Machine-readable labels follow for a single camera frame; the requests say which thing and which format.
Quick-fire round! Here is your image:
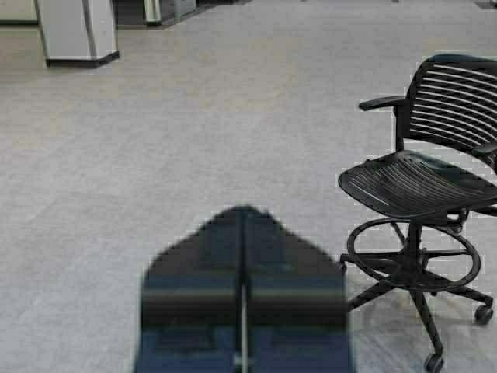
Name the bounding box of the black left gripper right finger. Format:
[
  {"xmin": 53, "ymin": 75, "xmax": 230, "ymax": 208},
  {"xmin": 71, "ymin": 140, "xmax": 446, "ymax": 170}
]
[{"xmin": 245, "ymin": 210, "xmax": 354, "ymax": 372}]

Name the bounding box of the white square pillar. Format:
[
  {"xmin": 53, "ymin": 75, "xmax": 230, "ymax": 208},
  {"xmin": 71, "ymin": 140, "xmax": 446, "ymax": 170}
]
[{"xmin": 34, "ymin": 0, "xmax": 120, "ymax": 68}]

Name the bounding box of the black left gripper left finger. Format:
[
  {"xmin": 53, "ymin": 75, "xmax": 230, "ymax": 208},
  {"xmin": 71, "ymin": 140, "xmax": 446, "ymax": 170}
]
[{"xmin": 133, "ymin": 207, "xmax": 244, "ymax": 372}]

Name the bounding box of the black slatted office stool chair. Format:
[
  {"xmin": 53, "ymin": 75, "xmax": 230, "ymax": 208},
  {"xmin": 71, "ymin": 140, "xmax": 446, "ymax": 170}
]
[{"xmin": 338, "ymin": 54, "xmax": 496, "ymax": 372}]

